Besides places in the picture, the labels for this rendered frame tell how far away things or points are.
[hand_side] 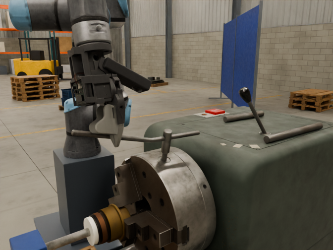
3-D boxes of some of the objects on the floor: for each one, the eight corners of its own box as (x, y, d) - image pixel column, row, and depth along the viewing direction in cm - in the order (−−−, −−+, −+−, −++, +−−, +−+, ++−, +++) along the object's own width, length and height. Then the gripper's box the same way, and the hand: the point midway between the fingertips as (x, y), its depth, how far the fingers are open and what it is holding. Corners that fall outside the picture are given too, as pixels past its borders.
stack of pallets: (49, 94, 1024) (46, 74, 1006) (61, 97, 967) (59, 75, 949) (11, 99, 934) (8, 76, 916) (22, 102, 877) (19, 78, 859)
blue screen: (208, 98, 952) (211, 23, 894) (232, 98, 949) (237, 23, 891) (230, 132, 553) (238, 0, 495) (272, 132, 550) (285, 0, 492)
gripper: (63, 52, 60) (80, 152, 62) (77, 41, 53) (96, 155, 55) (101, 52, 65) (116, 144, 67) (119, 41, 58) (136, 145, 60)
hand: (118, 140), depth 62 cm, fingers closed
